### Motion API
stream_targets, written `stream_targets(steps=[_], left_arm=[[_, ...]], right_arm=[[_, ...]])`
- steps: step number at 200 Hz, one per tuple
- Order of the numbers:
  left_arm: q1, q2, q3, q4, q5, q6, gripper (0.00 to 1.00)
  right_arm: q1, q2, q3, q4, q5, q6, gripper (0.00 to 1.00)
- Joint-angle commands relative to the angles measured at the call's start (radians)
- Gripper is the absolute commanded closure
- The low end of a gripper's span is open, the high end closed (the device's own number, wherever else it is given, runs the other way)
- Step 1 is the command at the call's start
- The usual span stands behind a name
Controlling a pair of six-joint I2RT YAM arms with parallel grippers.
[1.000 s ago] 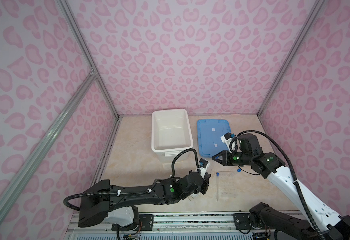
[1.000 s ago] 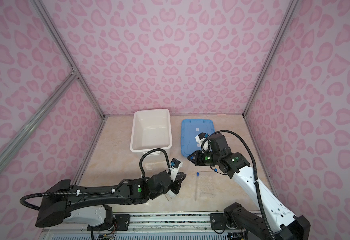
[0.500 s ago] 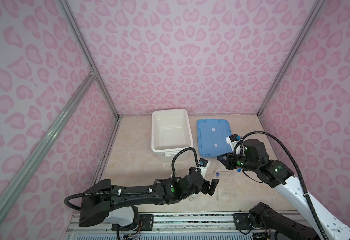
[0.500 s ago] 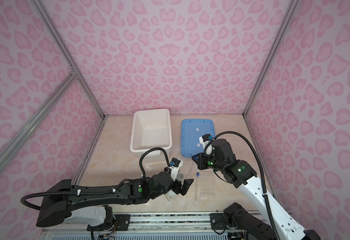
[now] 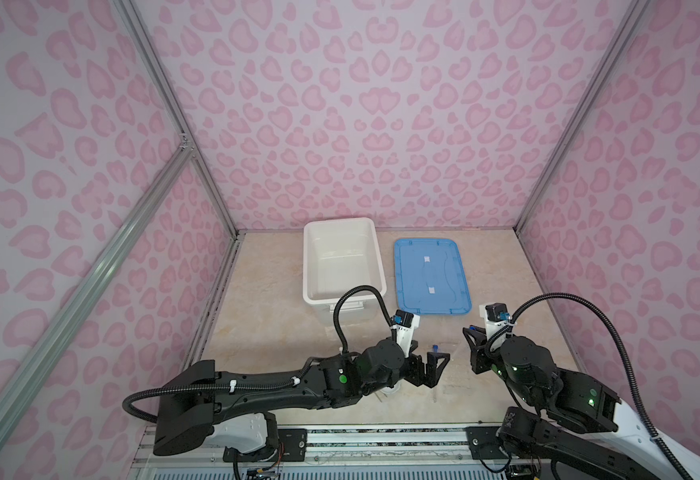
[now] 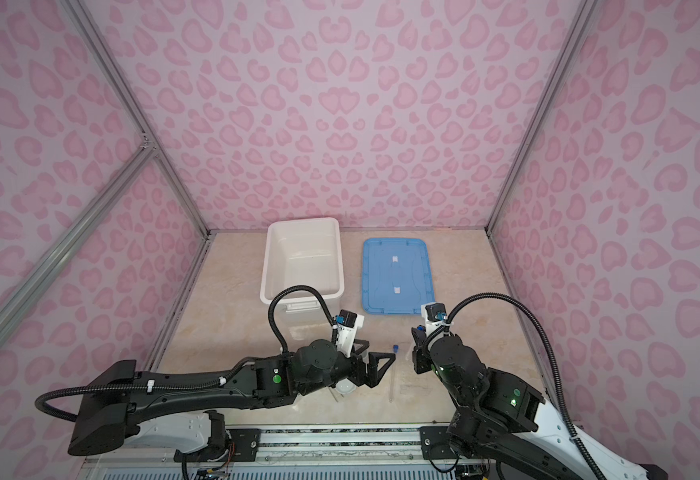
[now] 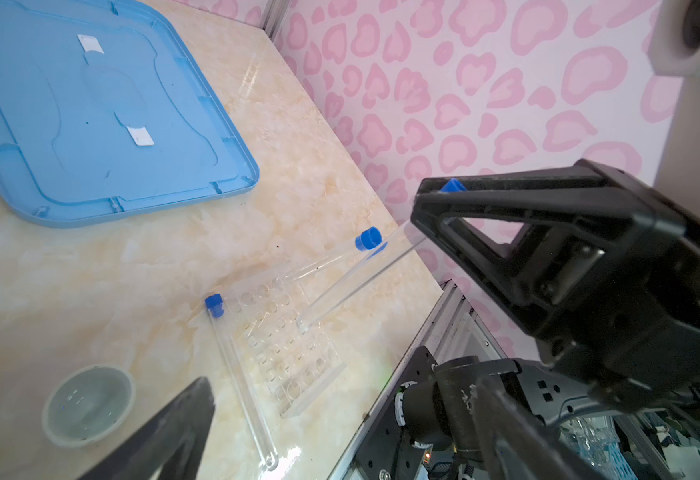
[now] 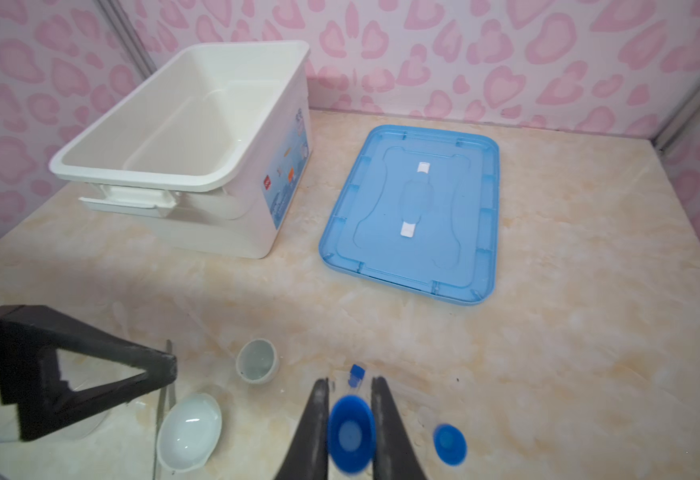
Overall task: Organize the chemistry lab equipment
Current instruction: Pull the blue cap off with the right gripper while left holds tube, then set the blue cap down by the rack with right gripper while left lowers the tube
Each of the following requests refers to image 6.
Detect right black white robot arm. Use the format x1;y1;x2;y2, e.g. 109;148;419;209
412;326;669;479

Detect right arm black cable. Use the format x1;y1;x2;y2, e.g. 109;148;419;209
445;292;609;480

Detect white plastic storage bin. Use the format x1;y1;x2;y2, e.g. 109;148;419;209
259;217;345;315

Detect white ceramic evaporating dish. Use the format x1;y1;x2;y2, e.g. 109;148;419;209
334;379;357;396

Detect diagonal aluminium frame bar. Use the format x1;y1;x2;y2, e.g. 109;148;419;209
0;142;155;349

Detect blue capped test tube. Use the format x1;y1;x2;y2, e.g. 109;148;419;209
388;344;400;404

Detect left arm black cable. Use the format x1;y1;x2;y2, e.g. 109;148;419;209
34;284;336;424

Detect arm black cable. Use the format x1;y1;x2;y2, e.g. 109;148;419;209
445;292;609;480
34;284;336;424

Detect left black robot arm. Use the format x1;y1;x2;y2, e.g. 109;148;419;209
68;339;395;456

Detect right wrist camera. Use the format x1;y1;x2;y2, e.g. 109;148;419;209
421;302;448;335

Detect clear test tube rack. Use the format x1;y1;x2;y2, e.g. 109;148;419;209
393;342;437;399

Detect blue plastic bin lid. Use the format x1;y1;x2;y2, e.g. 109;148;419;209
361;238;435;315

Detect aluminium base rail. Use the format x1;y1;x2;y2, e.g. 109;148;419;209
79;423;603;480

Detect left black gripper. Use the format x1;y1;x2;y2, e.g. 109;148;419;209
300;338;398;398

